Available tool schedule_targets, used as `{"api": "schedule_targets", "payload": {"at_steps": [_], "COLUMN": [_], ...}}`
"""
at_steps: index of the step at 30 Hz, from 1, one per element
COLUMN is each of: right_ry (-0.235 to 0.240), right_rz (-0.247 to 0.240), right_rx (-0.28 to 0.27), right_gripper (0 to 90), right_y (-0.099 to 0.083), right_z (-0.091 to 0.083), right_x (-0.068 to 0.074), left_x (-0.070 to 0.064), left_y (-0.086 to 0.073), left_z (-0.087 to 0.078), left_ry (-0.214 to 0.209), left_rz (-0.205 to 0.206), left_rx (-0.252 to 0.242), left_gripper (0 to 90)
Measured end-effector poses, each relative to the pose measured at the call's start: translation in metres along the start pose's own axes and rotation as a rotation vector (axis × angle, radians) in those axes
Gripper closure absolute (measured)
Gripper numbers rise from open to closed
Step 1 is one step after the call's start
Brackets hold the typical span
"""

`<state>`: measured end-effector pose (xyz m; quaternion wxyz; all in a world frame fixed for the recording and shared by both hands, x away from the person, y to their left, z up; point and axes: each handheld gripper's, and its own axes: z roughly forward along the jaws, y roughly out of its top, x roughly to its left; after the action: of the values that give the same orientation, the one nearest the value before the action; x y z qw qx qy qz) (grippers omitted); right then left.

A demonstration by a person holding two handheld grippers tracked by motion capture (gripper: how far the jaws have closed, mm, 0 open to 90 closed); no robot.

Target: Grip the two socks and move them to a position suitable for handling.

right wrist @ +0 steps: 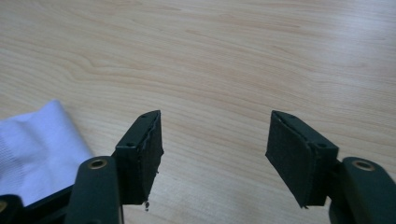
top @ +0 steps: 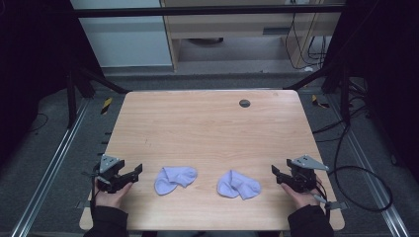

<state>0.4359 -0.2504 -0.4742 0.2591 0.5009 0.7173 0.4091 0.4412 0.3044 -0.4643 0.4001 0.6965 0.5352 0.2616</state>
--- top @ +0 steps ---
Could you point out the yellow black hazard tape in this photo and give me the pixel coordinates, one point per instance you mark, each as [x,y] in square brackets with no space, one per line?
[106,106]
[318,102]

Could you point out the black metal stand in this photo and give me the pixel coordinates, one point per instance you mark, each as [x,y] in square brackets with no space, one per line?
[71,98]
[344,95]

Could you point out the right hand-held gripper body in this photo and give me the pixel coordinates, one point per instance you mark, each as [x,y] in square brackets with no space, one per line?
[303,174]

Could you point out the black horizontal crossbar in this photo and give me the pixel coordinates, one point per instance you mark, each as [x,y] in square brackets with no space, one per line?
[204,11]

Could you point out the white cabinet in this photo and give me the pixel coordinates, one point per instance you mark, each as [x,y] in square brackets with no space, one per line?
[125,39]

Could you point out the light wooden desk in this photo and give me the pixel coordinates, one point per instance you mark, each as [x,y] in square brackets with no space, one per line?
[237,26]

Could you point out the grey tape strip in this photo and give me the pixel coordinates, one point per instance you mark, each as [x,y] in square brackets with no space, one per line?
[337,205]
[82,204]

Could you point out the person's right hand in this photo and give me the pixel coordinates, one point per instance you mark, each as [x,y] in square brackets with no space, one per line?
[301,197]

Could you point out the grey table grommet hole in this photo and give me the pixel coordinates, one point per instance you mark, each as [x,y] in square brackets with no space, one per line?
[244,103]

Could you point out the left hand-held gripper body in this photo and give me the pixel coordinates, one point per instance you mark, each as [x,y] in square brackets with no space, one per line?
[110,168]

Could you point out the light purple sock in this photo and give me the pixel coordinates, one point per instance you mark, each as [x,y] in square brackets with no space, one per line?
[174,179]
[237,189]

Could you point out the aluminium floor rail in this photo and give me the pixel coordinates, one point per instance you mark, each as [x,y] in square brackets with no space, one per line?
[49,171]
[372,174]

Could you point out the person's left hand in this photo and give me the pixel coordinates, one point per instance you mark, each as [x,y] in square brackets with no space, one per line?
[110,197]

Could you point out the dark curtain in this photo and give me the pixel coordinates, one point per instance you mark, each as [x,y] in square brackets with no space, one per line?
[33,65]
[388,65]

